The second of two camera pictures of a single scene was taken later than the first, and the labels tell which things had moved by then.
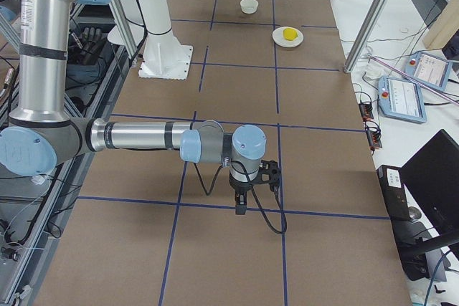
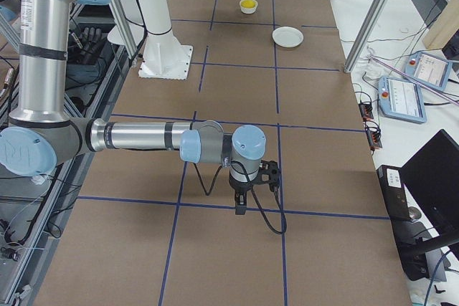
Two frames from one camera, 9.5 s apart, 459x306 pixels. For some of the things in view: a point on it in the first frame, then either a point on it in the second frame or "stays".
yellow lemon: (290, 34) -> (248, 3)
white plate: (279, 39) stays
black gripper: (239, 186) stays
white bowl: (249, 6) stays
